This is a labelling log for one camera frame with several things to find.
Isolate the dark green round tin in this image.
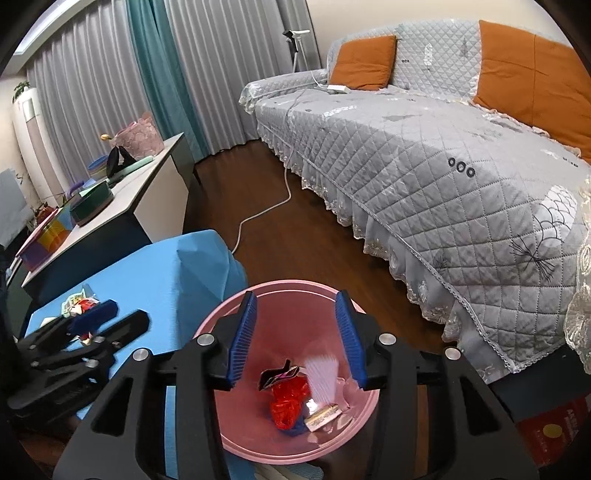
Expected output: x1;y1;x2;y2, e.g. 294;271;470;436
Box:
68;180;115;227

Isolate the dark snack wrapper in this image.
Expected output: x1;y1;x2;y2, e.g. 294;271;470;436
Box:
257;360;301;392

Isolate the pink plastic bin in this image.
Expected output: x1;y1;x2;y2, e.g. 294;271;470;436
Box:
189;279;384;464

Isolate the grey curtain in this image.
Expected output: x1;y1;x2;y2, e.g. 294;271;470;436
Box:
25;0;155;195
164;0;262;160

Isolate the blue flower print tablecloth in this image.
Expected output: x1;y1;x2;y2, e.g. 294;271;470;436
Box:
23;229;250;480

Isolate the grey quilted sofa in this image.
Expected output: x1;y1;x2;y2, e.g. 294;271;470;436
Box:
238;18;591;374

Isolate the green snack packet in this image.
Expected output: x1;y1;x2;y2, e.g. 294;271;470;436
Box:
60;288;95;317

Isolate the stack of coloured bowls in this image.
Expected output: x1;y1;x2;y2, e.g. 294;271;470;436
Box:
88;154;112;181

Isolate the large orange cushion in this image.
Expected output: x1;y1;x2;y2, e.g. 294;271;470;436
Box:
471;19;591;164

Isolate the black hat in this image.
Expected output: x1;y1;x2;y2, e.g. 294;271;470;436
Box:
106;145;137;178

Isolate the white lace cover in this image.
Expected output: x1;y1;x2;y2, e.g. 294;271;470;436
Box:
563;175;591;370

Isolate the white floor stand device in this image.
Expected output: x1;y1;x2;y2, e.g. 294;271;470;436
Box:
281;28;311;75

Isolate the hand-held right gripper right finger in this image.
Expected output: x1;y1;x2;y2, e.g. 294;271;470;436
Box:
333;290;541;480

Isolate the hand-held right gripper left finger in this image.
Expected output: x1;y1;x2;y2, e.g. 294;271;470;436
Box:
53;291;259;480

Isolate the translucent plastic cup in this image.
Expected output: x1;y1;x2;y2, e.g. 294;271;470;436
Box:
302;353;358;407

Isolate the pink quilted basket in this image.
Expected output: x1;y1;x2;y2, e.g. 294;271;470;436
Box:
113;115;165;160

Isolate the white standing air conditioner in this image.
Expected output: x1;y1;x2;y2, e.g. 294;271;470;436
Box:
11;85;65;206

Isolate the teal curtain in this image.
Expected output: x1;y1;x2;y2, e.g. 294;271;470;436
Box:
127;0;211;160

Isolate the small orange cushion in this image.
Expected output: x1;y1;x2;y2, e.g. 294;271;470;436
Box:
330;34;398;92

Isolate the white power cable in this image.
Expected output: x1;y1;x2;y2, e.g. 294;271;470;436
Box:
230;69;331;254

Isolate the colourful rectangular box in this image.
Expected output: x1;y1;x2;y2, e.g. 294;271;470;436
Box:
16;208;77;272

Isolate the red cardboard box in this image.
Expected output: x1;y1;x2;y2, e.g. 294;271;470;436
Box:
515;397;591;467

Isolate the grey coffee table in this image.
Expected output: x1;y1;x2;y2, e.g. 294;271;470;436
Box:
21;131;201;305

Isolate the television with grey cover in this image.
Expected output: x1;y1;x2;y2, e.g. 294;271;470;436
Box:
0;168;28;250

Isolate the red plastic bag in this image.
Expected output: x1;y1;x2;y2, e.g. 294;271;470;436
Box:
269;376;309;430

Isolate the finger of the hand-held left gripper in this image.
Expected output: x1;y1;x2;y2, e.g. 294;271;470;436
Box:
81;310;151;358
18;299;119;356

